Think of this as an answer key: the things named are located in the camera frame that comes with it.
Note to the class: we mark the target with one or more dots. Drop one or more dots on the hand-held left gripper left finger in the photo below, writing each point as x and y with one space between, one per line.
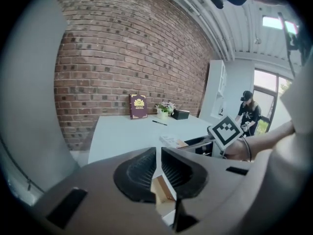
97 192

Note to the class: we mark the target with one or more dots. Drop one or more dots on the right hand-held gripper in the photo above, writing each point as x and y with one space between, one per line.
226 131

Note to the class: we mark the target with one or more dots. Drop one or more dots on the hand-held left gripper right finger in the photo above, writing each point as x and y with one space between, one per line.
215 187

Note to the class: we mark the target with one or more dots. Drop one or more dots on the small white cardboard box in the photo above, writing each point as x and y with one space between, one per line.
168 140

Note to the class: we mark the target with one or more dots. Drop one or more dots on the white wooden drawer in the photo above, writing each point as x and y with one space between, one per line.
163 192

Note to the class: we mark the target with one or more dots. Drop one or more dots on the person's right forearm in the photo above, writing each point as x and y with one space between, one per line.
264 141

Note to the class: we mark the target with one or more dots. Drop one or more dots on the black tissue box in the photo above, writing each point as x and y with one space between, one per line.
181 114

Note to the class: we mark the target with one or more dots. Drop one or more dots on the small dark figurine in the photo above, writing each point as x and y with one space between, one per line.
221 111

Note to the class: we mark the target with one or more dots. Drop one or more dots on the black pen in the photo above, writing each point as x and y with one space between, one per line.
159 123

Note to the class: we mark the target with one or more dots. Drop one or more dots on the white flowers in pot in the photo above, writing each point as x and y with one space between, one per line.
165 108

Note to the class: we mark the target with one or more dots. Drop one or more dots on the white shelf unit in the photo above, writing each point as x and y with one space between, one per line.
215 87

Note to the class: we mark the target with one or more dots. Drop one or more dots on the dark red hardcover book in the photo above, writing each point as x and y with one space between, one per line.
138 106

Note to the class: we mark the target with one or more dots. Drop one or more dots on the white ceiling pipe bundle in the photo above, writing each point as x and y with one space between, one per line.
215 28

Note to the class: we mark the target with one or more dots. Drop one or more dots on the rectangular ceiling light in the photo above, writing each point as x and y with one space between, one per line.
271 22

